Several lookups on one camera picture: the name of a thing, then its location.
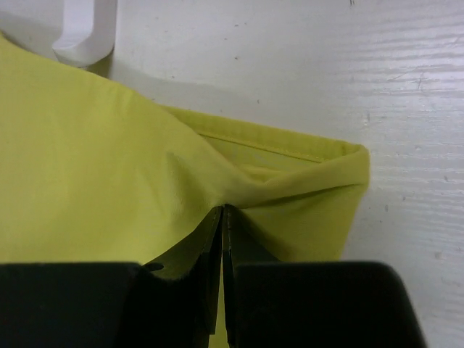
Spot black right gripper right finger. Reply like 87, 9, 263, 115
221, 204, 278, 347

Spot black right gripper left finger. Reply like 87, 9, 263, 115
144, 207, 222, 347

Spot yellow-green trousers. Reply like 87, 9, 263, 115
1, 39, 370, 347

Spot white metal clothes rack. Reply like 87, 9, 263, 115
51, 0, 117, 68

